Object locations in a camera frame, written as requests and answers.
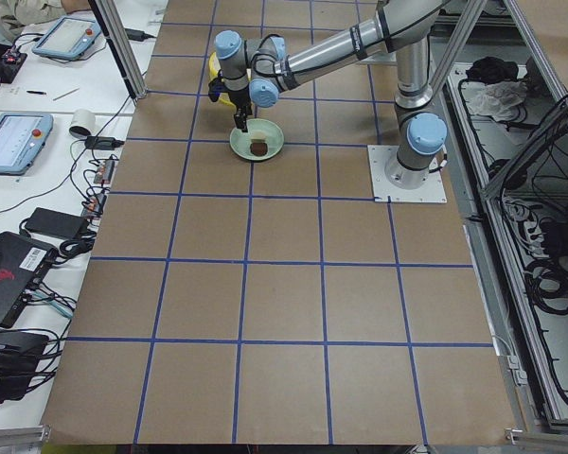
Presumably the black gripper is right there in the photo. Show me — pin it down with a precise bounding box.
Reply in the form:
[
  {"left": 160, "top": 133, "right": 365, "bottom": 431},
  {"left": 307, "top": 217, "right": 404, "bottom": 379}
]
[{"left": 230, "top": 89, "right": 252, "bottom": 131}]

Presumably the light green plate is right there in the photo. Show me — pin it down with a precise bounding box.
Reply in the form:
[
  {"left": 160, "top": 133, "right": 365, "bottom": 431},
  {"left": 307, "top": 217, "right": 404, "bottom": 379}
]
[{"left": 229, "top": 119, "right": 284, "bottom": 161}]

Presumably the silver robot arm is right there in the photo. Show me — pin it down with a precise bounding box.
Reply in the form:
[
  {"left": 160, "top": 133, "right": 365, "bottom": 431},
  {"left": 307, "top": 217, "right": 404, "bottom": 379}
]
[{"left": 208, "top": 1, "right": 447, "bottom": 190}]

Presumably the white paper roll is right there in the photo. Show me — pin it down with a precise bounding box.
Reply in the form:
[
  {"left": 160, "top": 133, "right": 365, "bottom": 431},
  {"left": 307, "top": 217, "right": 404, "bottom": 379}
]
[{"left": 69, "top": 109, "right": 96, "bottom": 139}]

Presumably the yellow steamer layer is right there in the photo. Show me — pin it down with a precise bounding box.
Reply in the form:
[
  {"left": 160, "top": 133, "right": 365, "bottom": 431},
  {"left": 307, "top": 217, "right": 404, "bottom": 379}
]
[
  {"left": 217, "top": 93, "right": 234, "bottom": 107},
  {"left": 208, "top": 52, "right": 223, "bottom": 82}
]

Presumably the near blue teach pendant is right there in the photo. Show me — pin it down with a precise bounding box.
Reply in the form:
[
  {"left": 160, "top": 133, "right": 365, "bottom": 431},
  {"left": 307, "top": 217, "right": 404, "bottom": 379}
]
[{"left": 0, "top": 113, "right": 54, "bottom": 176}]

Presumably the blue teach pendant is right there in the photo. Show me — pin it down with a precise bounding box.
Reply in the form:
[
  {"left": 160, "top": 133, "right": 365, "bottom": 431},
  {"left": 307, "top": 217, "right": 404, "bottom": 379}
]
[
  {"left": 32, "top": 16, "right": 101, "bottom": 61},
  {"left": 0, "top": 113, "right": 54, "bottom": 176}
]

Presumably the white bun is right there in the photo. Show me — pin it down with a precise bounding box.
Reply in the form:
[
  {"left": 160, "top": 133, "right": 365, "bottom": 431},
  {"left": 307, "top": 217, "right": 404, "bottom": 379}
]
[{"left": 250, "top": 131, "right": 266, "bottom": 143}]

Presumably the brown bun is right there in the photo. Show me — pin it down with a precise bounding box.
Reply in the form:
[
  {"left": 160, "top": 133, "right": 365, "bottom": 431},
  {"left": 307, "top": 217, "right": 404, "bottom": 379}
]
[{"left": 249, "top": 143, "right": 269, "bottom": 157}]

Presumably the far blue teach pendant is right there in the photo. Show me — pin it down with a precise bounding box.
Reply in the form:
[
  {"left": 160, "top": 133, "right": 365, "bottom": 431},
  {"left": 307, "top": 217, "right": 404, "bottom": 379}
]
[{"left": 32, "top": 16, "right": 101, "bottom": 61}]

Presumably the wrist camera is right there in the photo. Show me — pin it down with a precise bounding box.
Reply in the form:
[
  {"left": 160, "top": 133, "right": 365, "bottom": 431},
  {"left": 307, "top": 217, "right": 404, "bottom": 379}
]
[{"left": 208, "top": 78, "right": 227, "bottom": 102}]

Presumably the black red computer box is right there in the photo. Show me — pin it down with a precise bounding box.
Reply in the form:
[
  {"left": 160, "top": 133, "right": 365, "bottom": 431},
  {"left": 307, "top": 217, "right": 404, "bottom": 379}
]
[{"left": 0, "top": 232, "right": 58, "bottom": 328}]

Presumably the black power adapter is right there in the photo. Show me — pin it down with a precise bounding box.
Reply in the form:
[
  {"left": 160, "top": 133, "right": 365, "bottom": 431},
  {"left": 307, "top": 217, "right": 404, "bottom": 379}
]
[{"left": 24, "top": 207, "right": 89, "bottom": 239}]

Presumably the small black adapter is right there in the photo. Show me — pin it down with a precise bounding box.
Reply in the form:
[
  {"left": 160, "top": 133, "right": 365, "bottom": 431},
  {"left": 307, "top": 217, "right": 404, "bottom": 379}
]
[{"left": 84, "top": 136, "right": 124, "bottom": 150}]

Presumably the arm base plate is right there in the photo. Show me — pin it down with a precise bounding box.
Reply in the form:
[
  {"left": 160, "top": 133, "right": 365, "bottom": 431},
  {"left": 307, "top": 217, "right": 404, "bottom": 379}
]
[
  {"left": 367, "top": 145, "right": 447, "bottom": 204},
  {"left": 354, "top": 48, "right": 397, "bottom": 66}
]

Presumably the aluminium frame post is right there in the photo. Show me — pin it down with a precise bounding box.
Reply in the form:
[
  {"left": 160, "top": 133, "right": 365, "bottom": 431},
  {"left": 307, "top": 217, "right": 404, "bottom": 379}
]
[{"left": 89, "top": 0, "right": 148, "bottom": 101}]

